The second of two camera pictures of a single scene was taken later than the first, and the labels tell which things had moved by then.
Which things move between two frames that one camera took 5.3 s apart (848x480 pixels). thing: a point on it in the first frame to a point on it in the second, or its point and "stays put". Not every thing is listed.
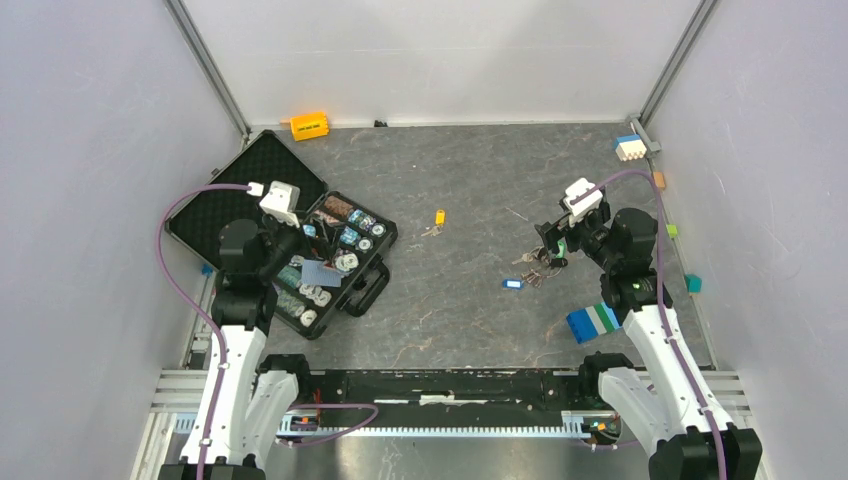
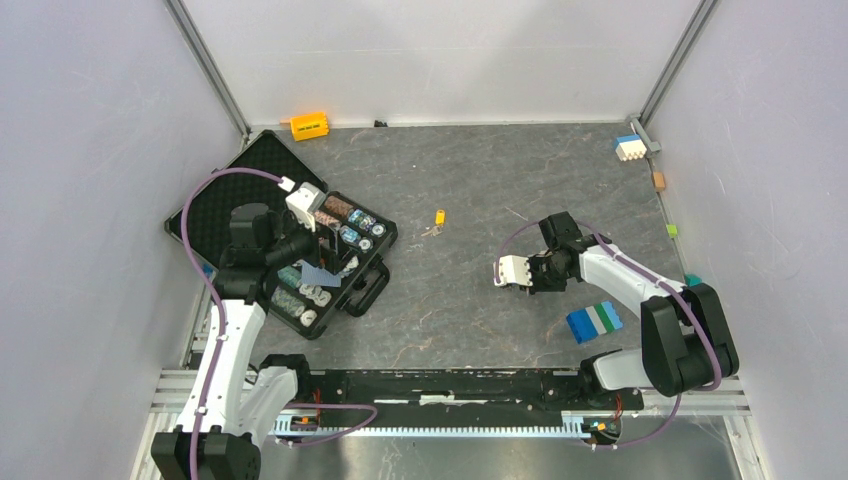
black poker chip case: x=340 y=260 stays put
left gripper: x=305 y=240 to x=335 y=256
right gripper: x=563 y=228 to x=537 y=286
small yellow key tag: x=440 y=219 stays put
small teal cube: x=693 y=283 stays put
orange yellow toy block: x=310 y=126 stays put
